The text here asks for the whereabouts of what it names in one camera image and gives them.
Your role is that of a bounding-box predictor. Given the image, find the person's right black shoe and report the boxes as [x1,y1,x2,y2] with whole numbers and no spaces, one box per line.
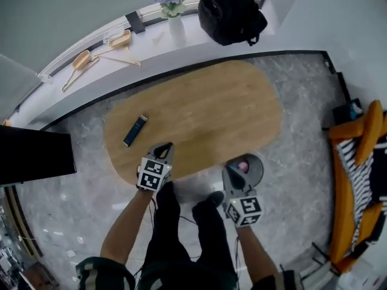
[199,191,226,208]

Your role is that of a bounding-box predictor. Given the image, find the black rectangular stand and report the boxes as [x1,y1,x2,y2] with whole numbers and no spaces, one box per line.
[125,10,146,36]

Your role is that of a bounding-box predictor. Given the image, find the black television screen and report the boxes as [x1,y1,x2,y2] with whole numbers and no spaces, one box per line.
[0,124,77,187]

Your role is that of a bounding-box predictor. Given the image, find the narrow grey roller blind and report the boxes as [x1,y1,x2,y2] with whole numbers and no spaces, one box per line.
[0,53,40,114]

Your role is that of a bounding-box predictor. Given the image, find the dark blue box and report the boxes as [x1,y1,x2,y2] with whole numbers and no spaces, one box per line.
[123,115,149,147]

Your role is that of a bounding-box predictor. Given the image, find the white window ledge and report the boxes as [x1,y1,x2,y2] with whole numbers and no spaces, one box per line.
[5,0,327,129]

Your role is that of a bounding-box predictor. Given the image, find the wooden coffee table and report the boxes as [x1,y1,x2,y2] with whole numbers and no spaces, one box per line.
[103,60,284,187]

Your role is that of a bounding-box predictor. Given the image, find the black storage box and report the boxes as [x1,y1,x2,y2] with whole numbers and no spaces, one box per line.
[331,99,363,128]

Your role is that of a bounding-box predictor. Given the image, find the person's left forearm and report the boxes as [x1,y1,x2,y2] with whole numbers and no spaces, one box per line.
[99,188,157,266]

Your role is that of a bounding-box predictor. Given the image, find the white vase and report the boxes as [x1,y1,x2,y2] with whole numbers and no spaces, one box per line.
[167,16,186,47]

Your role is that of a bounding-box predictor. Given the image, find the person's black trousers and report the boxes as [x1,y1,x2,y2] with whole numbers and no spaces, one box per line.
[141,182,239,286]

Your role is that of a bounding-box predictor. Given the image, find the orange sofa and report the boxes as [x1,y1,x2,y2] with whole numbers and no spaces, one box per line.
[327,100,387,275]

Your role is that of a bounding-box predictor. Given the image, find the black white striped blanket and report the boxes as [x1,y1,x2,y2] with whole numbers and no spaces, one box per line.
[335,137,387,253]

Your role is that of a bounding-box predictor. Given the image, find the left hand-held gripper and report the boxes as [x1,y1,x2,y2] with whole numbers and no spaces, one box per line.
[136,142,175,192]

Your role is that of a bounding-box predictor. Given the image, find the large orange cushion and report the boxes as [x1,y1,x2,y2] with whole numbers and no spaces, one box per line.
[355,100,384,166]

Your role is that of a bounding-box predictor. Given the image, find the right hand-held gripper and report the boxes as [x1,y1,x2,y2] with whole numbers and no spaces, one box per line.
[222,165,263,229]

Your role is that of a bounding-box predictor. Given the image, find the person's right forearm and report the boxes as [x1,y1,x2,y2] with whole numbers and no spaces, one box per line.
[235,225,279,283]

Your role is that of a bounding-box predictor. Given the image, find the black mesh waste bin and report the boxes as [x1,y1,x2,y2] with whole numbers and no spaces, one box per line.
[223,153,265,193]

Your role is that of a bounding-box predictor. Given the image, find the person's dark green shirt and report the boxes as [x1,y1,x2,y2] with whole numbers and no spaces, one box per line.
[74,255,305,290]

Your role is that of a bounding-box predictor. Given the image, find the wide grey roller blind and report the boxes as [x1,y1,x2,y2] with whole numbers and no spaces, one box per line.
[0,0,212,75]

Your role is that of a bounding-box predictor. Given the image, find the person's left black shoe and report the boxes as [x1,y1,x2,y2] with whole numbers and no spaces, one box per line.
[156,181,175,201]

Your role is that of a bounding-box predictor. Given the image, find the person's black shoe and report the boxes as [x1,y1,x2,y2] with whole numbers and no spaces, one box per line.
[199,191,226,208]
[156,181,175,201]

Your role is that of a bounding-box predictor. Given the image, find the black backpack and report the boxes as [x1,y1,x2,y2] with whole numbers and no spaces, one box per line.
[197,0,268,47]

